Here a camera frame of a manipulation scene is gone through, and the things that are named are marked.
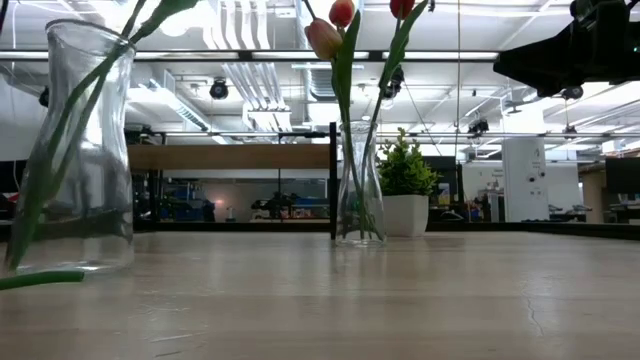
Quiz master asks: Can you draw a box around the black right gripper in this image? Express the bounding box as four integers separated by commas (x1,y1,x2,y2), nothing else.
493,0,640,99

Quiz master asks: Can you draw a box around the yellow and red artificial tulip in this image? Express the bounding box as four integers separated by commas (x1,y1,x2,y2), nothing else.
328,0,374,244

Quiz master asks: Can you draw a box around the pink artificial tulip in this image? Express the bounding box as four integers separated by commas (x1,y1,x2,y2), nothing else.
303,17,374,244

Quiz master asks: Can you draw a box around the clear glass vase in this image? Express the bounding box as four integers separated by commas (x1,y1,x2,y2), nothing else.
334,119,387,247
0,18,137,277

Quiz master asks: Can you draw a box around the maroon artificial tulip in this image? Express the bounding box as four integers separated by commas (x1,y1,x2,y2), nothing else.
0,269,86,292

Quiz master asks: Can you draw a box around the white pillar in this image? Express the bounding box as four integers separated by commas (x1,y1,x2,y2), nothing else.
501,137,551,223

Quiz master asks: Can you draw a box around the black computer monitor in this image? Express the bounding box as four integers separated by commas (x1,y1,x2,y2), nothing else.
604,156,640,196

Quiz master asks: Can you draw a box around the green plant in white pot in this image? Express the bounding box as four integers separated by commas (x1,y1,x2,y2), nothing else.
375,126,441,238

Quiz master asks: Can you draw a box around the black aluminium rig frame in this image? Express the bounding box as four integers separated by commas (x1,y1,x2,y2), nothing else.
0,48,640,241

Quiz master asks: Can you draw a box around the wooden shelf with black frame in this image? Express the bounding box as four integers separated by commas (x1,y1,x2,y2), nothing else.
122,121,339,240

